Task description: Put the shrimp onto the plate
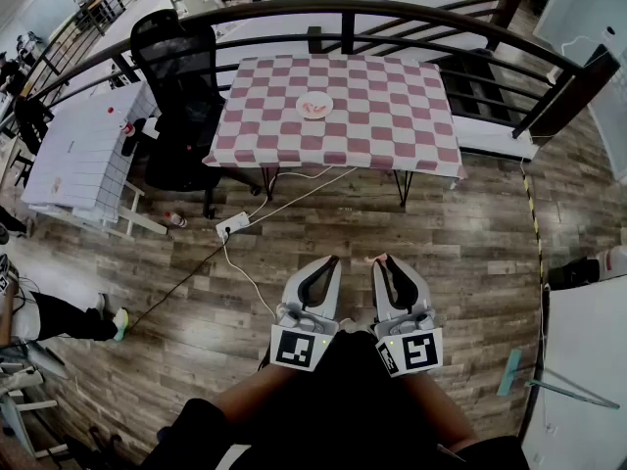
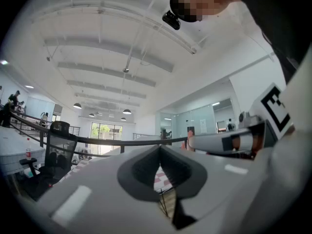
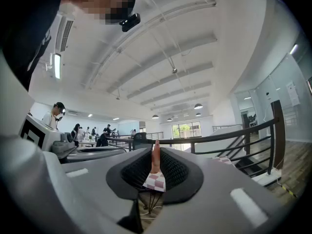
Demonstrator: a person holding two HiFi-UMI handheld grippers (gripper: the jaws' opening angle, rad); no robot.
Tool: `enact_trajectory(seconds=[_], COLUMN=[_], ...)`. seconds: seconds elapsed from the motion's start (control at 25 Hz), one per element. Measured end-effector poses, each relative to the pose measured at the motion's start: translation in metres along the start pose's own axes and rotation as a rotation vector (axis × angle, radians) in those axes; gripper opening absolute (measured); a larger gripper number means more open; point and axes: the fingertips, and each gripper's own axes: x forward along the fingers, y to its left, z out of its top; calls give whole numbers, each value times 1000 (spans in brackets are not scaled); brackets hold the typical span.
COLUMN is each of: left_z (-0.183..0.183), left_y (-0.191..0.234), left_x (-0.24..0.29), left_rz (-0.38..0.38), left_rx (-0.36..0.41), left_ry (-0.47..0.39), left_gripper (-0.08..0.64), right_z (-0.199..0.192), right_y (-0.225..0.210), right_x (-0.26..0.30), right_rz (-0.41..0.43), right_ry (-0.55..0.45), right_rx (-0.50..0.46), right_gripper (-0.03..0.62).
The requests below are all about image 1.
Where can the white gridded tablecloth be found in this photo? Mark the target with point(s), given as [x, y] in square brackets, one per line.
[78, 159]

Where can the clear bottle with red cap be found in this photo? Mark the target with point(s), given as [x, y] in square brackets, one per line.
[176, 220]

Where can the red label bottle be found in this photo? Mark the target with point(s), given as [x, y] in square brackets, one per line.
[127, 127]

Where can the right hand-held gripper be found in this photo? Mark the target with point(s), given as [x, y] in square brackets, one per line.
[416, 353]

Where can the yellow black striped tape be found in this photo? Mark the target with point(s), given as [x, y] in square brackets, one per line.
[533, 208]

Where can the person's right forearm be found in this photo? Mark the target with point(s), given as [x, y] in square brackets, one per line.
[441, 409]

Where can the pink checkered tablecloth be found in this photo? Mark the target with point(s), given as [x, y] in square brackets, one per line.
[372, 115]

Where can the dark wooden railing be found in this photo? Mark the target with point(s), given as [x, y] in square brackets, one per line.
[392, 10]

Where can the black office chair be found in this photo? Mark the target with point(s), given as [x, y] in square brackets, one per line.
[181, 115]

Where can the white chair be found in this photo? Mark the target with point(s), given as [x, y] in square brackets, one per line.
[19, 385]

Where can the white plate with food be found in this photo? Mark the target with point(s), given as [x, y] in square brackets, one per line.
[306, 101]

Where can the white table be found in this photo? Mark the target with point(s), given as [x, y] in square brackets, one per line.
[588, 341]

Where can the white power strip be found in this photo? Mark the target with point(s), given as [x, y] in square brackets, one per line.
[232, 224]

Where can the black bag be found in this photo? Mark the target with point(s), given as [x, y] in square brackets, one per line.
[573, 273]

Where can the black metal-legged table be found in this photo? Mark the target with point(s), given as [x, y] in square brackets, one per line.
[404, 189]

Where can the teal flat tool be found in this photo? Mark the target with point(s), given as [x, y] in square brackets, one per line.
[509, 372]

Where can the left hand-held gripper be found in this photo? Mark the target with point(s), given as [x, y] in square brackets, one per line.
[294, 348]

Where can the white box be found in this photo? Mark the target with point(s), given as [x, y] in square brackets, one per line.
[616, 262]

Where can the person's black clothing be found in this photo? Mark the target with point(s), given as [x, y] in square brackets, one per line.
[343, 409]

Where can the person's left forearm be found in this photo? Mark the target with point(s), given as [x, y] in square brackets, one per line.
[245, 392]

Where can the white table frame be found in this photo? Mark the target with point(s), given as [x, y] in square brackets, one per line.
[142, 220]

